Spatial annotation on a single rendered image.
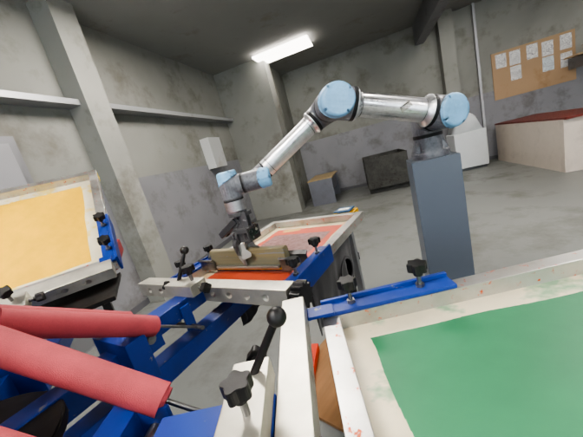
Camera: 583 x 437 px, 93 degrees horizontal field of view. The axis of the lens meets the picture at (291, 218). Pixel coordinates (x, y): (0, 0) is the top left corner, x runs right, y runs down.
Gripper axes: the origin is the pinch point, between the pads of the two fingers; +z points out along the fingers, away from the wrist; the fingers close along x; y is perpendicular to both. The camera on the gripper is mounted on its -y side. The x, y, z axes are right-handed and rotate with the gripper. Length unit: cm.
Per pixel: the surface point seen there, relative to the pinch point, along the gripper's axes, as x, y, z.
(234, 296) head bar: -25.7, 15.8, -0.4
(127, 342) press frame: -51, 7, -4
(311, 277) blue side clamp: -6.4, 30.4, 3.8
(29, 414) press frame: -69, 2, -1
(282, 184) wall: 485, -292, 25
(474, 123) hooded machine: 690, 108, 0
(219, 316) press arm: -23.1, 3.0, 9.0
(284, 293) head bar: -25.7, 34.0, -2.5
